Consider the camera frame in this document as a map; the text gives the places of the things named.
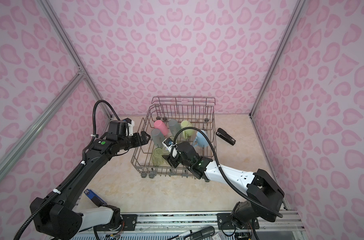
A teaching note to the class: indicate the cream green-handled mug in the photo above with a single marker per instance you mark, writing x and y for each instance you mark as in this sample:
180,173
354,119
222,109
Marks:
187,133

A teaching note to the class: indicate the blue black small box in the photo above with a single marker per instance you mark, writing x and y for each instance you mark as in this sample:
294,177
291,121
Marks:
98,201

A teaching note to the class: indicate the pale green cup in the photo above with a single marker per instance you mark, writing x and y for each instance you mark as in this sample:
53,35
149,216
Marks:
157,157

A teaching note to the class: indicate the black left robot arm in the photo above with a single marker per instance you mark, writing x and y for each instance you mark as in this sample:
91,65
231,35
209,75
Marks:
54,214

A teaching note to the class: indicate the blue handled white mug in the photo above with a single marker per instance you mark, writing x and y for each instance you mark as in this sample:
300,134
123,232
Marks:
200,140

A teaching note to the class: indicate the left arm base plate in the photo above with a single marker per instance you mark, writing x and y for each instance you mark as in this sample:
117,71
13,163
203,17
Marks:
128,223

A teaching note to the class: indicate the black stapler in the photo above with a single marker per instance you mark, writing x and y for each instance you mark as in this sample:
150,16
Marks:
225,136

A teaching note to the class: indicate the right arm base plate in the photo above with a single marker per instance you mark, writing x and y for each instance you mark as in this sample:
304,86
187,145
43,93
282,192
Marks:
226,223

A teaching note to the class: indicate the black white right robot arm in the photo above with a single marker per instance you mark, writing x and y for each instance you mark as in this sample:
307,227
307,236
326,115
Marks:
263,197

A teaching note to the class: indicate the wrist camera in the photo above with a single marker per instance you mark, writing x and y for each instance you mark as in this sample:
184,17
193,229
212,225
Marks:
168,144
130,126

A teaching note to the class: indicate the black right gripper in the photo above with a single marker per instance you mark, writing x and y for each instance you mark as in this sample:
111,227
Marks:
171,160

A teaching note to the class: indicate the pink plastic cup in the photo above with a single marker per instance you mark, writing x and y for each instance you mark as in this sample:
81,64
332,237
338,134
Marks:
162,127

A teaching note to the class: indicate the teal textured plastic cup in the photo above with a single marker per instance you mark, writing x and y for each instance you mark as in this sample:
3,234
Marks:
174,126

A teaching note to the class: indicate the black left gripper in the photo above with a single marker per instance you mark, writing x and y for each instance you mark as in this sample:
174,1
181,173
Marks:
145,140

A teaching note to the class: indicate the grey wire dish rack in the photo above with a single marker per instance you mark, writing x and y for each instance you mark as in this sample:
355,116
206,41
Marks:
199,111

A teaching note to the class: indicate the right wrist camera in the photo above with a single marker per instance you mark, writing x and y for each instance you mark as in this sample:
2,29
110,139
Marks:
168,144

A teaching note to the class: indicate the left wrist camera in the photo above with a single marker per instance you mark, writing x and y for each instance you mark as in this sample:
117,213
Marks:
130,126

